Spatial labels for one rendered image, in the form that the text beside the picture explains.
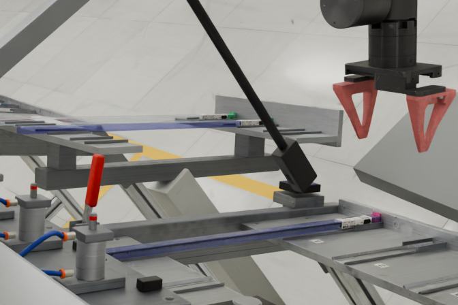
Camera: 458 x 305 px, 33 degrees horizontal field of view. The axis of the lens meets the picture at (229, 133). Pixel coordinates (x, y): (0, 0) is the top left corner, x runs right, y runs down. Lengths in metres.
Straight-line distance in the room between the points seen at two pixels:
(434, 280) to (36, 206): 0.46
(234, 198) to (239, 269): 1.19
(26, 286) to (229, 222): 0.87
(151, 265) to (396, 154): 0.69
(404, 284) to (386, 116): 1.72
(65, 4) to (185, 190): 0.83
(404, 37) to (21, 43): 0.53
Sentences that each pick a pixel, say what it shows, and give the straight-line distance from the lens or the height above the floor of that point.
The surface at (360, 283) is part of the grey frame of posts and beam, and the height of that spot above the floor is 0.55.
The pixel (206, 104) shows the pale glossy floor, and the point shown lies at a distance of 3.19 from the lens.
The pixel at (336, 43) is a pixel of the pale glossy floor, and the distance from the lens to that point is 3.08.
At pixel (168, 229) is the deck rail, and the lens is 1.00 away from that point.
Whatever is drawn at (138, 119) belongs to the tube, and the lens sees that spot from 1.40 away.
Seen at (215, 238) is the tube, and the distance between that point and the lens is 0.94.
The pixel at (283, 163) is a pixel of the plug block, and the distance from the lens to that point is 0.64.
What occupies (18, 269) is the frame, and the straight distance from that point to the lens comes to 0.20.
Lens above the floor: 1.49
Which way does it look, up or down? 31 degrees down
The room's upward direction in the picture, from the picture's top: 33 degrees counter-clockwise
